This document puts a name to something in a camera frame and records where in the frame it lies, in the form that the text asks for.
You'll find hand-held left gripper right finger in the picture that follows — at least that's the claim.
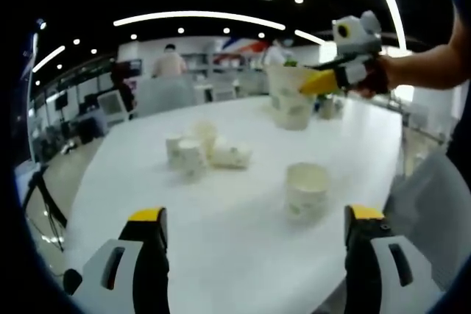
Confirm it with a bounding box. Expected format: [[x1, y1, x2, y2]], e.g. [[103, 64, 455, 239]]
[[344, 203, 442, 314]]

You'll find white table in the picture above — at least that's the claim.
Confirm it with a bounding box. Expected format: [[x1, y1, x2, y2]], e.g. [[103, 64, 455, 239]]
[[68, 95, 404, 314]]

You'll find dark monitor screen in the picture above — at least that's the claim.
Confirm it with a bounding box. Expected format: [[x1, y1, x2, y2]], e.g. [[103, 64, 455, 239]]
[[123, 59, 143, 78]]

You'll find person's dark clothing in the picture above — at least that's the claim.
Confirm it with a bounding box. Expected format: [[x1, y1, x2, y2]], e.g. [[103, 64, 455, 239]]
[[445, 106, 471, 171]]

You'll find small clear glass vase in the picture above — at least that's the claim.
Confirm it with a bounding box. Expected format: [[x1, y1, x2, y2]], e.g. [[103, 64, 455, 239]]
[[319, 96, 345, 121]]

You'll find red blue wall banner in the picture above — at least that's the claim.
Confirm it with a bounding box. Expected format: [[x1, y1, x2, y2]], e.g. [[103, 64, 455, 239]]
[[216, 36, 269, 54]]

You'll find small black device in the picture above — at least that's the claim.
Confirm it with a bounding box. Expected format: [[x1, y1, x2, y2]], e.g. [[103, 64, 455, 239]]
[[62, 268, 84, 295]]

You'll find pile of paper cups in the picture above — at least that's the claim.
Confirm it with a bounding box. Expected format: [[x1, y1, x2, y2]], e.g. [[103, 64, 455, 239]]
[[164, 118, 255, 179]]

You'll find white kiosk monitor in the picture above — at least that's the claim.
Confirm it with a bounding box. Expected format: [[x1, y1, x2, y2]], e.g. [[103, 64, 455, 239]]
[[97, 89, 130, 124]]

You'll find black tripod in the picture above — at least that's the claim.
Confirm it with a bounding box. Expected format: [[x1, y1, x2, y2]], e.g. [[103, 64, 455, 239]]
[[21, 165, 69, 252]]

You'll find curved ceiling light strip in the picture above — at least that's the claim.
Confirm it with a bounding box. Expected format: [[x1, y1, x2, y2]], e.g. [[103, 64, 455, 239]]
[[364, 0, 408, 50], [113, 10, 286, 32]]

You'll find grey mesh chair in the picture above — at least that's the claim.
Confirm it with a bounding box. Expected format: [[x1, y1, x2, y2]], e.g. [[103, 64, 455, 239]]
[[384, 151, 471, 291], [135, 77, 196, 118]]

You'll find person's right hand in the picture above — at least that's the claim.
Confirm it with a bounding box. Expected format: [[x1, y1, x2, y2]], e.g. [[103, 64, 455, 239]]
[[353, 54, 397, 100]]

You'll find white storage shelf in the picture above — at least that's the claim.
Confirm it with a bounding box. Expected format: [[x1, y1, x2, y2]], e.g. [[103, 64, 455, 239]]
[[191, 52, 268, 100]]

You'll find white printed paper cup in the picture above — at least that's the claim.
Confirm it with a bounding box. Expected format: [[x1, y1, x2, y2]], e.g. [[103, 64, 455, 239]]
[[266, 63, 318, 132], [285, 162, 331, 220]]

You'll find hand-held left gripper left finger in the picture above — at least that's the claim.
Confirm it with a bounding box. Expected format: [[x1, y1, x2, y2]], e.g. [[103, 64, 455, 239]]
[[73, 206, 171, 314]]

